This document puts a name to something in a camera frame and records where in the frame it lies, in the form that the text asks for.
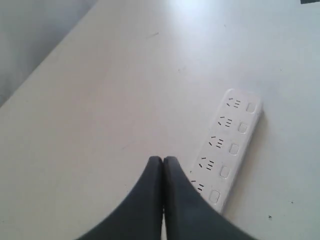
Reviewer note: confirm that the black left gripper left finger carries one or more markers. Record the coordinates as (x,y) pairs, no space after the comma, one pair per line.
(139,216)

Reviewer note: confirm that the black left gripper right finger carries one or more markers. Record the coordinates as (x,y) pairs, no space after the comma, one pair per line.
(187,215)

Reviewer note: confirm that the white power strip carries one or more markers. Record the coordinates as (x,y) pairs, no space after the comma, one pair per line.
(215,170)

